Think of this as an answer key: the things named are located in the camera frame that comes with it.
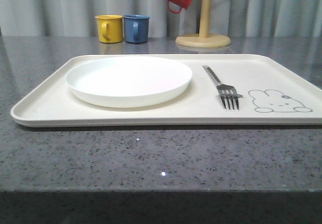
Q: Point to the white round plate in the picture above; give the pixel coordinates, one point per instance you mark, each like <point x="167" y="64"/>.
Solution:
<point x="129" y="81"/>

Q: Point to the silver metal fork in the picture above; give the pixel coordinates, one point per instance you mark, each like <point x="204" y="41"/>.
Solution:
<point x="228" y="94"/>

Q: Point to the cream rabbit serving tray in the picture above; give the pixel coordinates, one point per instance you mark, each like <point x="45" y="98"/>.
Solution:
<point x="270" y="94"/>

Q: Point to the wooden mug tree stand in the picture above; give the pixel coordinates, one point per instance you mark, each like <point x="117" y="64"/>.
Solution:
<point x="204" y="39"/>

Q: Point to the blue enamel mug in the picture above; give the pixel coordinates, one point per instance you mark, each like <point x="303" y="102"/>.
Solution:
<point x="136" y="28"/>

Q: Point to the yellow enamel mug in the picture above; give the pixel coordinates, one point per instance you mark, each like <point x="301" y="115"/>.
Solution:
<point x="110" y="28"/>

